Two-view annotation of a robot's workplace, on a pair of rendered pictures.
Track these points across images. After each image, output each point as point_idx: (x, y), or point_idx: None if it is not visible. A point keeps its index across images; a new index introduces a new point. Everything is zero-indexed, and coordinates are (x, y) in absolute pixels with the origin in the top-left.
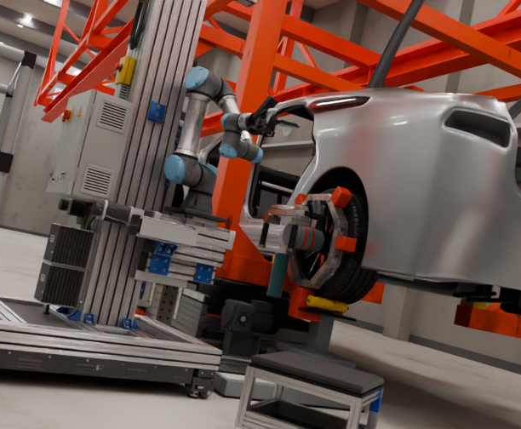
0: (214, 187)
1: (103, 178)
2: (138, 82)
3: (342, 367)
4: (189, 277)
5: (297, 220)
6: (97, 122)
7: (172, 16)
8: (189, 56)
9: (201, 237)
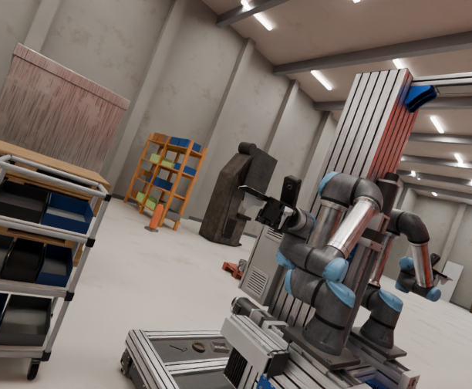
0: (338, 315)
1: (261, 280)
2: (309, 200)
3: None
4: None
5: None
6: (265, 233)
7: (349, 135)
8: (364, 167)
9: (304, 376)
